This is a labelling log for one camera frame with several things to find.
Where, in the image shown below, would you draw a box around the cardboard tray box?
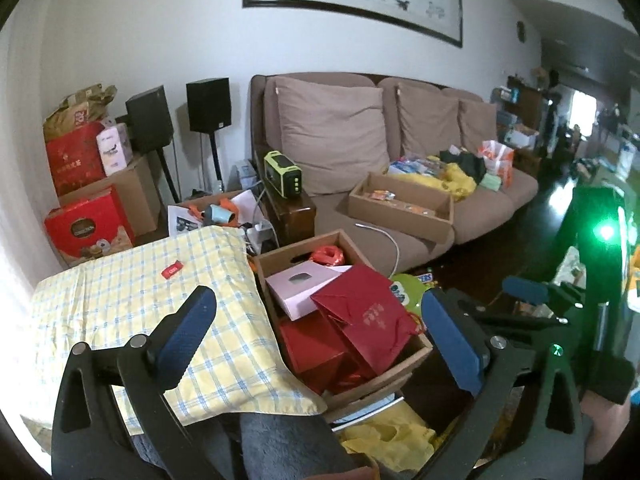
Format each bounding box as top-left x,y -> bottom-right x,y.
255,230 -> 433,422

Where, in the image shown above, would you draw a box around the dark red paper bags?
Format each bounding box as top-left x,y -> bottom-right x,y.
310,264 -> 424,378

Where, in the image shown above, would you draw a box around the red stitched box bag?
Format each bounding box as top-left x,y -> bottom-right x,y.
280,311 -> 369,394

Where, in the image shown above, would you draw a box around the pink tissue box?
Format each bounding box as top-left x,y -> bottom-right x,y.
266,261 -> 350,321

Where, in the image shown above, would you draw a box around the red plastic twine ball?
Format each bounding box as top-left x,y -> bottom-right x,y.
309,245 -> 345,266

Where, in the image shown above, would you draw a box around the person's right hand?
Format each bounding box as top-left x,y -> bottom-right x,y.
580,391 -> 631,465

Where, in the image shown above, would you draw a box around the Snickers pack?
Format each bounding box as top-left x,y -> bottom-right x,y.
416,272 -> 435,284

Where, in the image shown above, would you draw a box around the green plastic kids case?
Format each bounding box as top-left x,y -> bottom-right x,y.
390,273 -> 426,314

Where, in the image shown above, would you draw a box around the yellow plaid tablecloth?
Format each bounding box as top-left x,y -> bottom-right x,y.
19,224 -> 329,436

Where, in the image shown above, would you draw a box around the small red packet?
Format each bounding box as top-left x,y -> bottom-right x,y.
162,260 -> 183,280

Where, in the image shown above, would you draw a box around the grey fuzzy blanket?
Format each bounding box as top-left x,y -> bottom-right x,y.
186,413 -> 378,479

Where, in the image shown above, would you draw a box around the orange white paper bag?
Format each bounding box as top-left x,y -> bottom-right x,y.
478,140 -> 515,188

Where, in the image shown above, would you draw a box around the cardboard tray on sofa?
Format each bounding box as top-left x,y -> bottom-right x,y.
347,172 -> 454,244

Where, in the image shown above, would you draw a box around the yellow plastic bag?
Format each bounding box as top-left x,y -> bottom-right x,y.
386,157 -> 477,202

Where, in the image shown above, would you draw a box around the red Collection gift box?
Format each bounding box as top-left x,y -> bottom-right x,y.
44,186 -> 134,266

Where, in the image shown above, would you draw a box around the beige cushion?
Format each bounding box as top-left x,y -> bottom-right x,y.
458,99 -> 498,154
396,82 -> 461,158
274,76 -> 390,196

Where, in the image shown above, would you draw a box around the large brown cardboard box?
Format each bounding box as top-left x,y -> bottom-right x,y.
58,155 -> 163,237

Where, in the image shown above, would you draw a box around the open box with clutter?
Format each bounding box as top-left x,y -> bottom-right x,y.
167,188 -> 280,256

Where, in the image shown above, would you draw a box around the dark wooden sofa armrest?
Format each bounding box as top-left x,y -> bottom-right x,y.
255,145 -> 317,245

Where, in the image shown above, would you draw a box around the dark red gift box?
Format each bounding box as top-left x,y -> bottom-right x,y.
46,122 -> 105,196

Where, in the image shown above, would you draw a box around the green portable radio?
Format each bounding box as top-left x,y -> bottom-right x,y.
264,150 -> 303,200

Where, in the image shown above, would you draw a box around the small pink white box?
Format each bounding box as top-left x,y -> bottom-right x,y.
96,124 -> 134,177

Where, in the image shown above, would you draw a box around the brown sofa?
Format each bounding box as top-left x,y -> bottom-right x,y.
250,73 -> 539,274

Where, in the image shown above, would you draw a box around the left black speaker on stand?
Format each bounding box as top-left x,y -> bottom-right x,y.
126,86 -> 180,203

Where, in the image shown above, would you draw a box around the gold crinkled gift bag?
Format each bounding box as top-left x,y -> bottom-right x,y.
42,84 -> 117,142

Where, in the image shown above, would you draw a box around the white sheer curtain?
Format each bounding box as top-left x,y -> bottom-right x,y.
0,8 -> 66,461

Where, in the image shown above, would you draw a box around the white charging cable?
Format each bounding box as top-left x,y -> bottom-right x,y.
354,222 -> 403,279

